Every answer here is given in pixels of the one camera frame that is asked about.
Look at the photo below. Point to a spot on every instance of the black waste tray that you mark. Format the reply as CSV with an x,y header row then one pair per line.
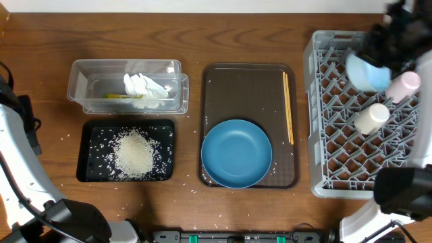
x,y
96,135

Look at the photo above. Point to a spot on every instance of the yellow green snack wrapper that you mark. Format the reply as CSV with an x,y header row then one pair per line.
x,y
121,96

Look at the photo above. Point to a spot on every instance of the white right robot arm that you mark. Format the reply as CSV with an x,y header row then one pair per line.
x,y
402,195

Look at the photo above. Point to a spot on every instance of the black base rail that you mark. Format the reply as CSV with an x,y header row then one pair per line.
x,y
230,237

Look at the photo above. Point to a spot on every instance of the cream white cup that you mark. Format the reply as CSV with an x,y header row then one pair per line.
x,y
372,118

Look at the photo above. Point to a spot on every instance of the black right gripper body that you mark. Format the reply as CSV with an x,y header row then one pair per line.
x,y
386,50

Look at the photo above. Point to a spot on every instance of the dark blue plate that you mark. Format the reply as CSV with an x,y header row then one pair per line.
x,y
236,154

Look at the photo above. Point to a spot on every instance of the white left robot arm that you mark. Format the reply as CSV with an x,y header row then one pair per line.
x,y
36,210

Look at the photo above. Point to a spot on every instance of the grey dishwasher rack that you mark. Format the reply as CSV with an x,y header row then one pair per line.
x,y
343,163

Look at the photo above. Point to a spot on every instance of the light blue small bowl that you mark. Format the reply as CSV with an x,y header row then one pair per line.
x,y
366,77

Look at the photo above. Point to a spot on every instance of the clear plastic waste bin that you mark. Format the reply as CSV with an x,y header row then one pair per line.
x,y
90,79

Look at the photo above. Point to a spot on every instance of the pink cup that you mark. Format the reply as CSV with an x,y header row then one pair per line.
x,y
404,86

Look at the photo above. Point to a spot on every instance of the white tissue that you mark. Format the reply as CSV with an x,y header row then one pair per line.
x,y
143,87

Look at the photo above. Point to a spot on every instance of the wooden chopstick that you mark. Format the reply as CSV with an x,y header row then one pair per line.
x,y
288,109
285,105

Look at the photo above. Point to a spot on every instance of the dark brown serving tray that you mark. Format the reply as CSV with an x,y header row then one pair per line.
x,y
255,93

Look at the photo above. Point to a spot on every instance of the pile of white rice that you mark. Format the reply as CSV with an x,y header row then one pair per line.
x,y
135,156

